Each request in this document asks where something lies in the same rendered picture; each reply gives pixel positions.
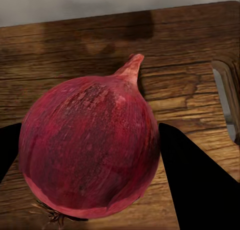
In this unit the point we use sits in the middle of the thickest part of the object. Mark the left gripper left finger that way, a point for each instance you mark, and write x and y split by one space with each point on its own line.
9 139

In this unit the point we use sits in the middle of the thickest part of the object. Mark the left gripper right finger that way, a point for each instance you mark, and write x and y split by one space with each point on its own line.
205 196

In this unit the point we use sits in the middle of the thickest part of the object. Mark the cutting board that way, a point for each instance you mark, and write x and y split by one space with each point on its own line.
175 79

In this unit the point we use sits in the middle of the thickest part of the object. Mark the vidalia onion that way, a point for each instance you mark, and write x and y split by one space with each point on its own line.
90 147

